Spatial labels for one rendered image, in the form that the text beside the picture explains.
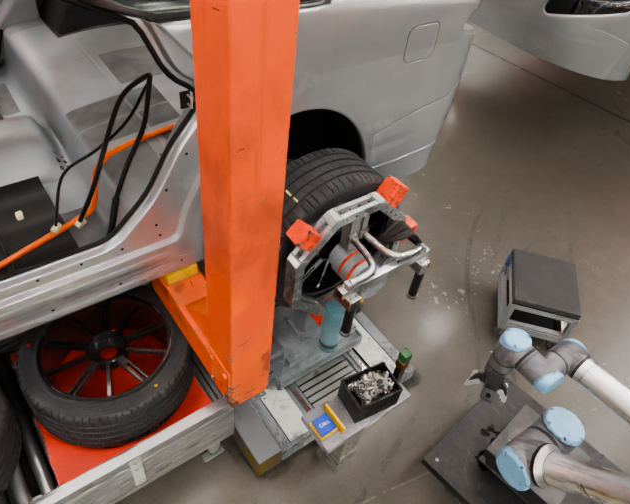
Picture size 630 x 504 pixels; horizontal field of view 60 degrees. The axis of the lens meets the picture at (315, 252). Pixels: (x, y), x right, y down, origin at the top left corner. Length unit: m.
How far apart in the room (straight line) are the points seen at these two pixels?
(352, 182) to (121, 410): 1.17
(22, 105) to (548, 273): 2.84
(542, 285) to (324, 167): 1.53
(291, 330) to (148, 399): 0.82
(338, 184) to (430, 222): 1.84
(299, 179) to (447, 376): 1.44
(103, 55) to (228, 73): 1.91
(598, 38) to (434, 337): 2.20
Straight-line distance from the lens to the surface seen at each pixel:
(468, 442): 2.49
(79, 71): 2.93
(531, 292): 3.06
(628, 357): 3.56
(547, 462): 2.09
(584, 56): 4.21
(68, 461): 2.41
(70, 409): 2.24
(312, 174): 2.01
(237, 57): 1.13
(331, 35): 2.01
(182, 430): 2.25
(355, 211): 1.96
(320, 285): 2.37
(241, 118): 1.21
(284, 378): 2.61
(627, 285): 3.96
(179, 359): 2.27
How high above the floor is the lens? 2.40
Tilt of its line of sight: 46 degrees down
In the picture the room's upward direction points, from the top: 9 degrees clockwise
